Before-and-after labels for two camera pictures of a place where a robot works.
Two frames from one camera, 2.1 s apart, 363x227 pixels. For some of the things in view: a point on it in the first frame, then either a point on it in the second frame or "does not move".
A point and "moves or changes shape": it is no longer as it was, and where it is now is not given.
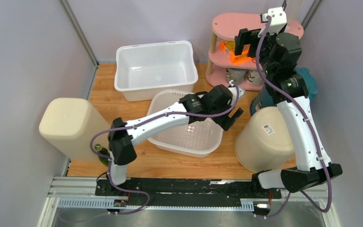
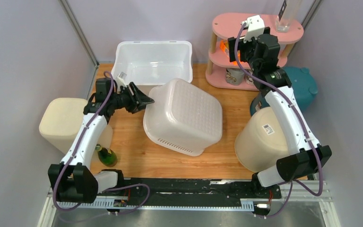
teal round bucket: [264, 100] does not move
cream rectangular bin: [68, 124] does not move
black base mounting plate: [185, 190] does not move
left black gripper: [226, 121] → [138, 100]
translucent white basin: [196, 139] moves or changes shape
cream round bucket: [264, 142] does not move
